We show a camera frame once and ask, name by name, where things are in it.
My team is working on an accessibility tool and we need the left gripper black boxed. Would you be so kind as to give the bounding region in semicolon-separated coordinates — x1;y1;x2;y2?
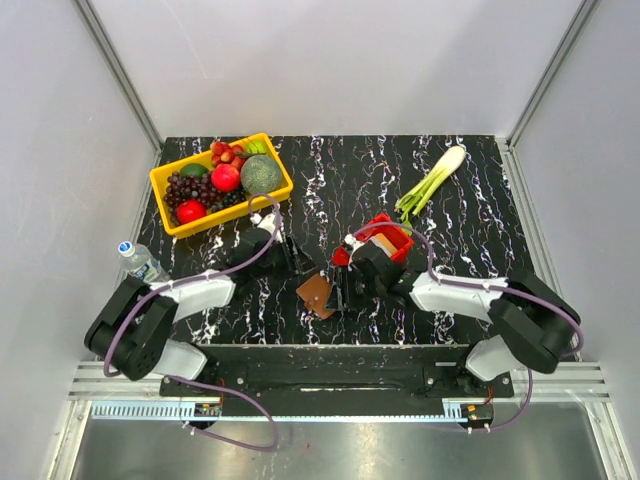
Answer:
253;234;316;281

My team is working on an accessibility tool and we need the red apple upper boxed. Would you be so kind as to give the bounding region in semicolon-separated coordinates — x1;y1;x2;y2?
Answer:
211;164;241;193

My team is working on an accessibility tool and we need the green celery stalk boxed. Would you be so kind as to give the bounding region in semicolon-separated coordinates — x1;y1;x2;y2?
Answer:
394;146;466;225

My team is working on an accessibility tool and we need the clear plastic water bottle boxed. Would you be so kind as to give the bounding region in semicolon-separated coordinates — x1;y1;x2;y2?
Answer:
118;241;170;284

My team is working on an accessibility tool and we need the aluminium frame rail front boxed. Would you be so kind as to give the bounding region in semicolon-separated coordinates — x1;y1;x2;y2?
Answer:
67;361;610;403

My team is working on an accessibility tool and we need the yellow plastic fruit tray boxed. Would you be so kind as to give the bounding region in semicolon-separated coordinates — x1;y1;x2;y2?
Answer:
149;133;293;239

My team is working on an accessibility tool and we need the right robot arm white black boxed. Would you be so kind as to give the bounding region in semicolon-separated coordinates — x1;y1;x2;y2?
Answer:
327;241;584;396

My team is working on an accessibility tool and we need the red apple lower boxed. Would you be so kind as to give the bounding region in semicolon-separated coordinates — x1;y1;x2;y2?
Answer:
175;199;207;225

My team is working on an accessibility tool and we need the dark purple grape bunch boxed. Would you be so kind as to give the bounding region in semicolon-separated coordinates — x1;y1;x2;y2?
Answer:
162;172;247;226

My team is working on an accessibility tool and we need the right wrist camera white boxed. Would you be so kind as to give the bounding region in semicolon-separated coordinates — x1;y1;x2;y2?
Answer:
342;234;364;256

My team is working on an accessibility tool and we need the black marble pattern mat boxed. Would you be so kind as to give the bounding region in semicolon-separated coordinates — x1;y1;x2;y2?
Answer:
172;134;533;345

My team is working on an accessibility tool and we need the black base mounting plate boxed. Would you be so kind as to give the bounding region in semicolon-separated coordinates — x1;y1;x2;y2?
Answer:
159;363;514;400

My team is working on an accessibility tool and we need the red apple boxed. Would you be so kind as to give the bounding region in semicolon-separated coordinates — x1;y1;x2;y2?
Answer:
175;199;207;225
211;164;241;193

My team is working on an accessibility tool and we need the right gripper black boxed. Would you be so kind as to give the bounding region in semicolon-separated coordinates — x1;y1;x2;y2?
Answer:
324;265;385;310

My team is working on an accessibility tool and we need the brown leather card holder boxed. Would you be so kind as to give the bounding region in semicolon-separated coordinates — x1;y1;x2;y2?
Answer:
296;273;334;319

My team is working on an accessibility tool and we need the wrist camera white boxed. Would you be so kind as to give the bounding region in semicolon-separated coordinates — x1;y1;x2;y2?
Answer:
249;212;281;237
342;234;364;256

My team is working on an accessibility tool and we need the dark green avocado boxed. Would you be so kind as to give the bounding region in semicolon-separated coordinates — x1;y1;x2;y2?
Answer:
180;163;209;178

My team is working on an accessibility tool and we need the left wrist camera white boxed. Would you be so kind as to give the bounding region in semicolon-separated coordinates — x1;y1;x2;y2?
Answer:
249;212;281;237

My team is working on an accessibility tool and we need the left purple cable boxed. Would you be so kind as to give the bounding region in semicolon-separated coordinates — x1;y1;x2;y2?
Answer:
102;193;282;451

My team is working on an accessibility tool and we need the green cantaloupe melon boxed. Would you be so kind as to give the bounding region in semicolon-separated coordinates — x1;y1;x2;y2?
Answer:
241;155;283;195

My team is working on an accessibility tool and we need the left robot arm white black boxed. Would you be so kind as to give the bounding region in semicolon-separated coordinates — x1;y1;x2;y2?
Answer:
84;219;315;395

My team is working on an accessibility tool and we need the red plastic card box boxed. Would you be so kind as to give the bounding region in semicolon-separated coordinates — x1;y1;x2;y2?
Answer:
331;213;414;267

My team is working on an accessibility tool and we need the red lychee cluster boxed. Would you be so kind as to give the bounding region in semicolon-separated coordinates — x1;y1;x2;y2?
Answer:
210;141;246;170

